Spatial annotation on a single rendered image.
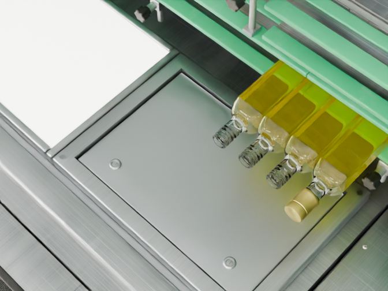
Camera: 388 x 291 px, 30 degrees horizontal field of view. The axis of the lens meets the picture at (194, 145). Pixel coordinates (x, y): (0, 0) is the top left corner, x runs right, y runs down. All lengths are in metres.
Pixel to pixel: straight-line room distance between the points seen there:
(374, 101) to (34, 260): 0.64
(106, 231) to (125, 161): 0.14
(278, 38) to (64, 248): 0.52
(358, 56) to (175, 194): 0.40
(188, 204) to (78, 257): 0.21
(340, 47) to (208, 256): 0.41
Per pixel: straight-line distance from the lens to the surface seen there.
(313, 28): 1.16
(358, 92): 1.19
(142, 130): 1.36
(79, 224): 1.28
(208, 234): 1.25
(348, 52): 1.14
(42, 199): 1.32
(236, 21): 1.29
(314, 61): 1.22
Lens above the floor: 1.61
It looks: 21 degrees down
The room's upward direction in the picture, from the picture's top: 132 degrees counter-clockwise
